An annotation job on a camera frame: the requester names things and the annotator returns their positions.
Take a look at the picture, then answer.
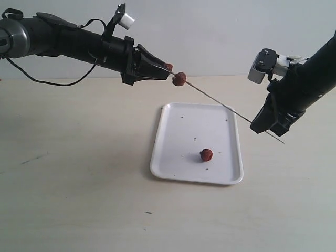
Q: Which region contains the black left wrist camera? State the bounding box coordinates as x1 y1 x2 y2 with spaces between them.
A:
101 3 135 41

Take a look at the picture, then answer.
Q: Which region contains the white rectangular plastic tray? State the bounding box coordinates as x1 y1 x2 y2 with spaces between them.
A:
150 102 244 185

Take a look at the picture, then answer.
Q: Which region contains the red-brown meat ball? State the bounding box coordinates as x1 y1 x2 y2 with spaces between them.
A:
199 149 213 162
164 63 173 72
172 72 187 87

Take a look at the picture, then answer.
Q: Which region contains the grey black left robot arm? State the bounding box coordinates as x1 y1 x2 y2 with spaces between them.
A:
1 4 172 86

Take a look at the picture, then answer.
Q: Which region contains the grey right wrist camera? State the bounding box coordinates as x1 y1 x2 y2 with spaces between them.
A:
247 48 278 84

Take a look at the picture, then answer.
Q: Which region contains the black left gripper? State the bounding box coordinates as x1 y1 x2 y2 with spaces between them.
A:
120 36 170 86

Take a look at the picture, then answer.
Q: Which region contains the thin metal skewer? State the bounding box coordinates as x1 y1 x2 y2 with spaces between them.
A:
167 69 286 144

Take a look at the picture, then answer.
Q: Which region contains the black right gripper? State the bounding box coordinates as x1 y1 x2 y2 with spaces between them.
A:
250 63 307 137

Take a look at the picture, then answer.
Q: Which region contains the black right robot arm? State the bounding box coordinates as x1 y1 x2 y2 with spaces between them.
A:
248 37 335 137

